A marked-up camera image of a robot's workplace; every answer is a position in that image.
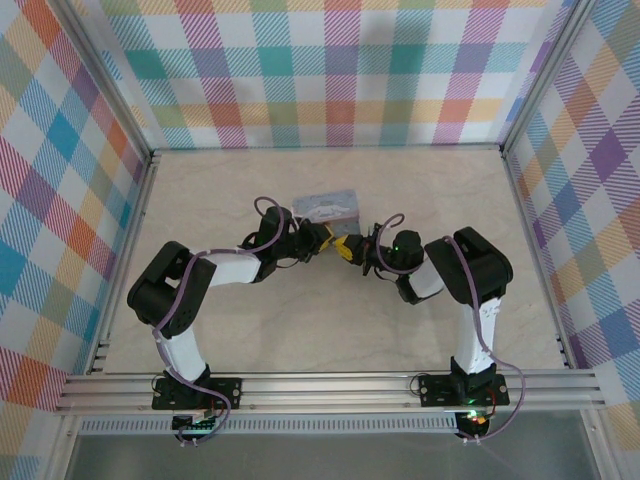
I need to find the aluminium frame post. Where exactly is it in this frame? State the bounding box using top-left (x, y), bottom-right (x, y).
top-left (498, 0), bottom-right (592, 152)
top-left (48, 0), bottom-right (157, 157)

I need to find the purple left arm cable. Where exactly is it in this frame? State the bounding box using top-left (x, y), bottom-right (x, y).
top-left (152, 196), bottom-right (296, 447)

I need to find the aluminium floor rail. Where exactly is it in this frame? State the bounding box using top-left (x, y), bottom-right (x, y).
top-left (501, 148), bottom-right (582, 372)

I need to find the wide aluminium mounting rail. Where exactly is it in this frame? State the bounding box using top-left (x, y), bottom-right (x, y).
top-left (53, 368), bottom-right (607, 417)

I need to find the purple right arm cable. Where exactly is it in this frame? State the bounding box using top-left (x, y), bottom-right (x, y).
top-left (372, 213), bottom-right (527, 444)

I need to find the slotted grey cable duct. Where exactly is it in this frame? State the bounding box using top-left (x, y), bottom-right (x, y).
top-left (78, 413), bottom-right (462, 437)

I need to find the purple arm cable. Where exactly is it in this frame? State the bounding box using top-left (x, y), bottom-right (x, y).
top-left (152, 196), bottom-right (296, 447)
top-left (372, 213), bottom-right (527, 444)

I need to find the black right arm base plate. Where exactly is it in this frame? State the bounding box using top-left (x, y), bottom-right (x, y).
top-left (416, 371), bottom-right (507, 410)

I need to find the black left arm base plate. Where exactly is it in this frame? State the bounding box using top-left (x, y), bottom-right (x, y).
top-left (151, 376), bottom-right (245, 412)

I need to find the grey rectangular box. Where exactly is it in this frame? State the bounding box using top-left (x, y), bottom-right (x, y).
top-left (290, 188), bottom-right (363, 239)

